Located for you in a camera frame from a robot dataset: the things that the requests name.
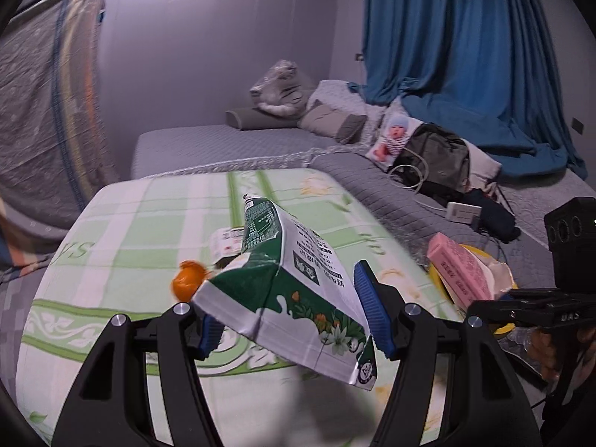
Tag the long grey pillow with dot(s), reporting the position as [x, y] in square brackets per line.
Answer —
[251, 118]

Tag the flower print milk carton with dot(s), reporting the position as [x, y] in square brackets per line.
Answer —
[288, 298]

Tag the light grey cushion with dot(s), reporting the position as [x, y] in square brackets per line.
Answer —
[484, 163]

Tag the plastic wrapped plush tiger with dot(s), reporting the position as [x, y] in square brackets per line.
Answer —
[281, 86]

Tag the orange fruit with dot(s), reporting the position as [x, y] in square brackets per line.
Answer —
[186, 281]

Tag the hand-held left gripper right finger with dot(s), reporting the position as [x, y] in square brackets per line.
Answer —
[372, 307]

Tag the striped hanging sheet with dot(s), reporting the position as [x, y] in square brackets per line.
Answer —
[42, 102]

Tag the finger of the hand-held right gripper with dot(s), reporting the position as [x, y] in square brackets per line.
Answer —
[531, 295]
[507, 314]

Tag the dark grey backpack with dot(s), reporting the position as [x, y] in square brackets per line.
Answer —
[442, 153]

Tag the square grey pillow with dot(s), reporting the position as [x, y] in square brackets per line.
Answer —
[326, 121]

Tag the white power adapter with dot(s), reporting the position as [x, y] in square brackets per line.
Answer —
[463, 214]

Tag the grey bed mattress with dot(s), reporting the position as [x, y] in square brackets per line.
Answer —
[209, 144]

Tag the small white box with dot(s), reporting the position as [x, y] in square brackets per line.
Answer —
[226, 242]

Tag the blue curtain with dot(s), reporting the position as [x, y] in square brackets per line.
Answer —
[442, 32]

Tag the green printed blanket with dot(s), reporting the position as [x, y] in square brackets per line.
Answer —
[139, 251]

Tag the light quilted blanket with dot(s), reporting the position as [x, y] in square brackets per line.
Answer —
[335, 91]

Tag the dark clothes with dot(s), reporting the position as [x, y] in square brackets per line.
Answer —
[498, 219]

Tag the pink box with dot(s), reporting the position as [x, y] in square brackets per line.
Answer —
[454, 265]

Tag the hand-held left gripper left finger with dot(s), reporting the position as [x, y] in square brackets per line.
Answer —
[209, 330]

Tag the yellow trash bin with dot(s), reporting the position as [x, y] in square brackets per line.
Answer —
[440, 284]

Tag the person's right hand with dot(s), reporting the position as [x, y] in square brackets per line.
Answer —
[547, 351]

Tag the baby print pillow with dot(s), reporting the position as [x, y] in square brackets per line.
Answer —
[393, 139]

